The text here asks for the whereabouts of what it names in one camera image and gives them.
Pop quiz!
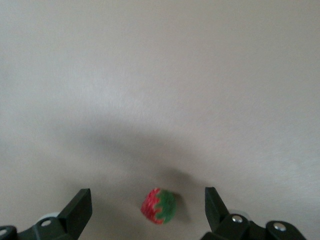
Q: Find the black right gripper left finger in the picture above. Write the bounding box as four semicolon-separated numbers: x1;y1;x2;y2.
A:
0;188;93;240

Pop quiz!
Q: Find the red strawberry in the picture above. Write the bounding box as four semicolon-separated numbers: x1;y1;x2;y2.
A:
140;187;180;226

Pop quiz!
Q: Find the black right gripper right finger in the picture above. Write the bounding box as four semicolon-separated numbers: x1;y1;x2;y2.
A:
201;186;308;240

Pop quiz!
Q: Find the brown table cover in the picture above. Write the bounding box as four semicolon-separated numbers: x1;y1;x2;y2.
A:
0;0;320;240

